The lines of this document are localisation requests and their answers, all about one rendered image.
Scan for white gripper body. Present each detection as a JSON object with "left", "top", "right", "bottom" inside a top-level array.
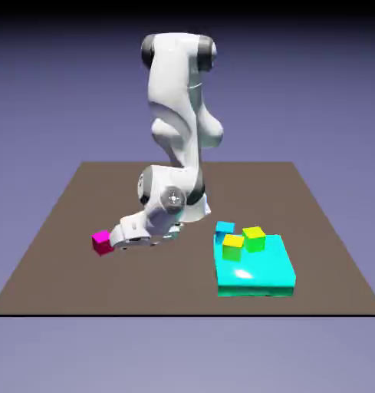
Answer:
[{"left": 109, "top": 210, "right": 164, "bottom": 249}]

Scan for small magenta cube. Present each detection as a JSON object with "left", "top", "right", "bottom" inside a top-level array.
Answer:
[{"left": 91, "top": 230, "right": 115, "bottom": 256}]

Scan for small cyan cube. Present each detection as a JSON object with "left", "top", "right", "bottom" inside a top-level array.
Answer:
[{"left": 215, "top": 221, "right": 236, "bottom": 236}]

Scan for small yellow-green cube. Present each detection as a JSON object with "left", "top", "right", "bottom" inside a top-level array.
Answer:
[{"left": 222, "top": 233, "right": 245, "bottom": 263}]

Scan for small green cube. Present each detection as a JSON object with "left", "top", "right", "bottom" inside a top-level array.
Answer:
[{"left": 242, "top": 226, "right": 267, "bottom": 253}]

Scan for large cyan box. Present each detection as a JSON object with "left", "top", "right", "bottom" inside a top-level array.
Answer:
[{"left": 213, "top": 233, "right": 297, "bottom": 298}]

